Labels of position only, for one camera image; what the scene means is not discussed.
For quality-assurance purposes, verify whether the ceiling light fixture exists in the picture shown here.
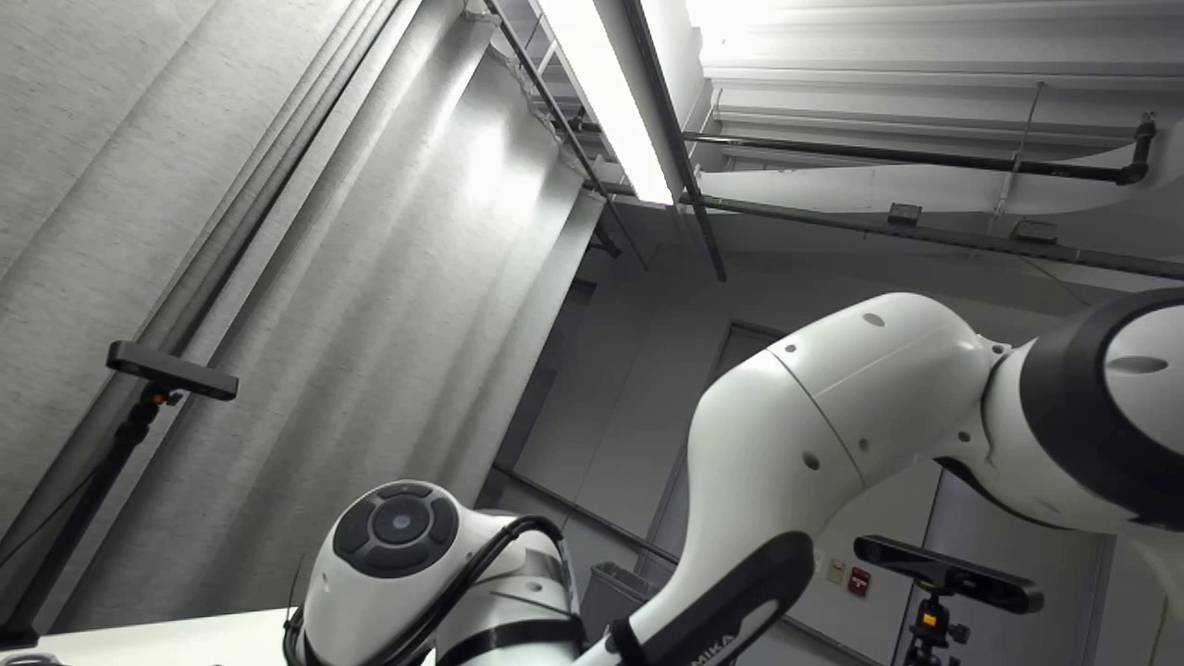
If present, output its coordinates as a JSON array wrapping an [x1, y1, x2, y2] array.
[[528, 0, 679, 206]]

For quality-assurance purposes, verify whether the grey curtain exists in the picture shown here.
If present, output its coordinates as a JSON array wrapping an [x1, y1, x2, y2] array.
[[0, 0, 614, 638]]

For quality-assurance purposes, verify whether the black ceiling pipe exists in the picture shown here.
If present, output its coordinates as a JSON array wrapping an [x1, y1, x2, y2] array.
[[679, 116, 1162, 189]]

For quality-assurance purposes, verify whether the black camera stand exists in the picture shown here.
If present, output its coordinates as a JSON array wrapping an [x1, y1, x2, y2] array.
[[903, 589, 972, 666], [0, 380, 181, 652]]

